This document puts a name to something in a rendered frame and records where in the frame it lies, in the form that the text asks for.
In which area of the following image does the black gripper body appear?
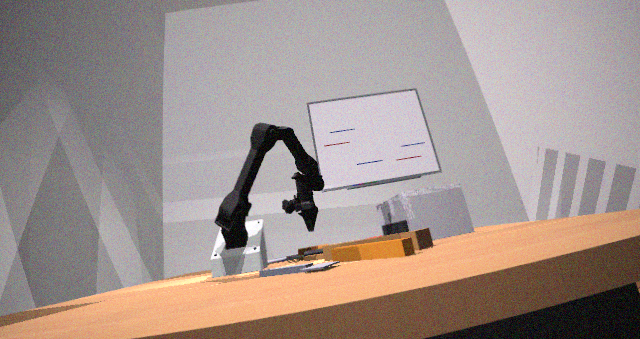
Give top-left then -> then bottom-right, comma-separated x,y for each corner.
295,189 -> 318,212

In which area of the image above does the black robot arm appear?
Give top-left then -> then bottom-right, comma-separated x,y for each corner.
214,123 -> 324,250

